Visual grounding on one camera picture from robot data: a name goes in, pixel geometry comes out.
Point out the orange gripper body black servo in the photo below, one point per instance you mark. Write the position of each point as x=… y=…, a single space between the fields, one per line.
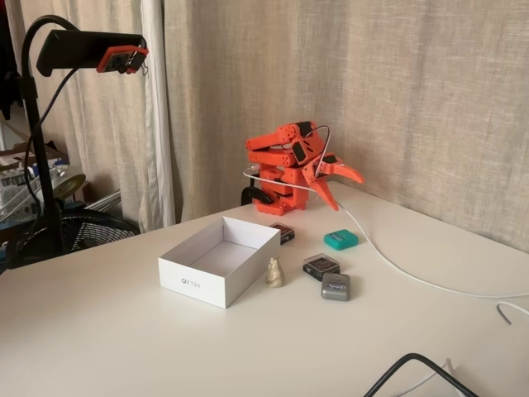
x=329 y=169

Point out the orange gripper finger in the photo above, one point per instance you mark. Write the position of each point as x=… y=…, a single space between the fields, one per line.
x=349 y=173
x=326 y=194

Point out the teal green cube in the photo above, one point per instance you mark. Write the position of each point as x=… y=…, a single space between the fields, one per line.
x=339 y=240

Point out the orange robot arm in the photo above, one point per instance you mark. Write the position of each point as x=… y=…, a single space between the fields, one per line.
x=268 y=159

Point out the white cardboard box bin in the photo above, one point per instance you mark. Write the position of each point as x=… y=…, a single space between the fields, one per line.
x=194 y=281

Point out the black small case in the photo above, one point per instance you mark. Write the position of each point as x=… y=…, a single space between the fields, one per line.
x=286 y=232
x=320 y=264

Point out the black table clamp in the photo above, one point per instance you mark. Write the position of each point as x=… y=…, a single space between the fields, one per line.
x=254 y=193

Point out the grey small floss box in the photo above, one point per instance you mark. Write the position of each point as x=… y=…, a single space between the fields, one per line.
x=335 y=287

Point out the beige bear figurine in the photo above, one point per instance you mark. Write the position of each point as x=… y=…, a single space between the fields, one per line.
x=274 y=275

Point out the beige linen curtain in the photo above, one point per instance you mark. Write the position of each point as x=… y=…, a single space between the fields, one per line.
x=392 y=82

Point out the black floor fan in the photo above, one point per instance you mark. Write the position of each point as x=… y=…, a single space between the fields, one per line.
x=95 y=231

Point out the black gooseneck stand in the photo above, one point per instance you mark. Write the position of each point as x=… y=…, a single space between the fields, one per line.
x=41 y=165

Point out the brown cardboard box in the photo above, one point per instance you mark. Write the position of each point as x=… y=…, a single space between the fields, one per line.
x=16 y=157

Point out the dark hanging clothes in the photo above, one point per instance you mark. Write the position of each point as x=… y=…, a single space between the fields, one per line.
x=7 y=62

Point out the overhead camera on black stand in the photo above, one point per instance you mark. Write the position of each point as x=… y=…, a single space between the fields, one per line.
x=124 y=144

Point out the orange framed camera module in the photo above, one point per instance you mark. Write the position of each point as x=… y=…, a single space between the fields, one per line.
x=117 y=60

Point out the black camera holder bar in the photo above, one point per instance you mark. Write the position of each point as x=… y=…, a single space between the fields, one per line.
x=74 y=47

